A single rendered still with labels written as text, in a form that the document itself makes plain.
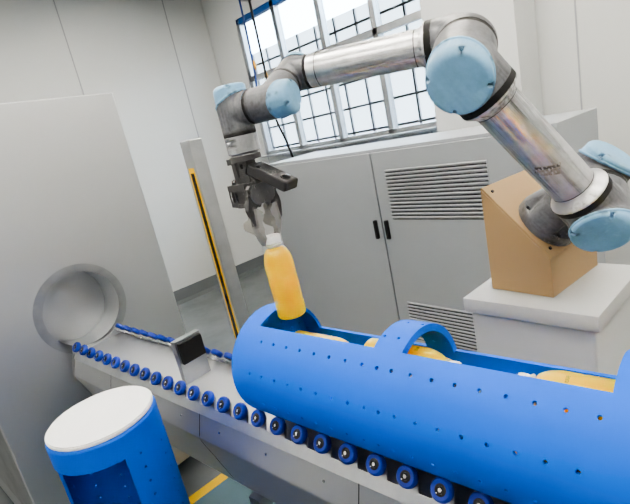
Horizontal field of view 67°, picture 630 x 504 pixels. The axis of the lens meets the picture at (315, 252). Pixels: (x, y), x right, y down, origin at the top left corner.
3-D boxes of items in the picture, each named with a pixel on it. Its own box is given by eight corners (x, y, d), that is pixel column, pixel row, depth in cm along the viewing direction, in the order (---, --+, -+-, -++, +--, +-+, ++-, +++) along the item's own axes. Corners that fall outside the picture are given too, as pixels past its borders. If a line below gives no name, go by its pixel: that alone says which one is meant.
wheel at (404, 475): (412, 459, 95) (407, 459, 94) (423, 481, 92) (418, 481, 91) (395, 471, 96) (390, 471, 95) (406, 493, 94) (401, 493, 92)
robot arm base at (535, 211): (537, 192, 125) (562, 165, 117) (583, 233, 119) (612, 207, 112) (507, 210, 116) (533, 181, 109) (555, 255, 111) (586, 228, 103)
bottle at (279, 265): (309, 306, 119) (291, 236, 115) (301, 318, 113) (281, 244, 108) (284, 309, 121) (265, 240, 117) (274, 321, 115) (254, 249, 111)
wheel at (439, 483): (446, 472, 90) (442, 472, 89) (460, 495, 87) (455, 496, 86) (428, 484, 91) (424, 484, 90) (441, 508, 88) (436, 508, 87)
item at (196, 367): (206, 368, 166) (194, 328, 162) (213, 371, 164) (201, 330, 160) (183, 383, 159) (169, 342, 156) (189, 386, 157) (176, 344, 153)
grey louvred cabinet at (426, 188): (345, 310, 434) (312, 152, 398) (611, 363, 274) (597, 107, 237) (302, 335, 401) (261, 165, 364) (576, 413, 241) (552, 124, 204)
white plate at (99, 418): (62, 402, 140) (63, 406, 140) (27, 462, 113) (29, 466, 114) (157, 375, 144) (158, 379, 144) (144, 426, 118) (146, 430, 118)
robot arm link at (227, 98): (234, 80, 99) (202, 90, 103) (247, 133, 102) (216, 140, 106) (254, 80, 106) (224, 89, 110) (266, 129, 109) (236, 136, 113)
